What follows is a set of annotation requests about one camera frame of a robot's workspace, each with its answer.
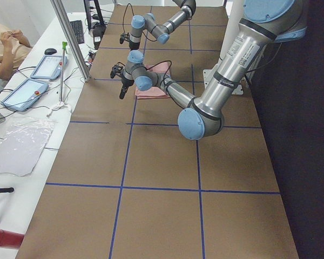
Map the black keyboard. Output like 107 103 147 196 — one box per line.
70 20 84 44

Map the clear plastic bag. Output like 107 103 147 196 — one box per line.
0 117 56 177

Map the teach pendant tablet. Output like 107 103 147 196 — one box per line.
30 55 63 80
1 79 49 112

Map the lower teach pendant tablet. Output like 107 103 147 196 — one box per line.
1 79 49 112

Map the pink printed t-shirt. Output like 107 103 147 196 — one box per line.
135 61 170 99

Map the upper teach pendant tablet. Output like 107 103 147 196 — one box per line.
30 55 63 80

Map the aluminium frame post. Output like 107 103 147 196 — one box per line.
50 0 90 82

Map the black box with white label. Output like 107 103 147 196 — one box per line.
83 0 107 50

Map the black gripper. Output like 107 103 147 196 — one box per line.
119 33 139 50
110 62 132 99

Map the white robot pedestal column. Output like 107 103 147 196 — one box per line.
202 0 245 96

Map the black computer mouse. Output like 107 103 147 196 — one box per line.
44 48 57 55

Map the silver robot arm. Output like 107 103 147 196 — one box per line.
119 0 197 50
110 1 309 140

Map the red cylinder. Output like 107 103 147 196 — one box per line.
0 229 24 249

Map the person in beige shirt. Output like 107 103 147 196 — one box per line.
0 24 32 81

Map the reacher stick with green tip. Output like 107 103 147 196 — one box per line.
46 42 72 118

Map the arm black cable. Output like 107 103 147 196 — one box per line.
123 3 157 43
145 60 176 103

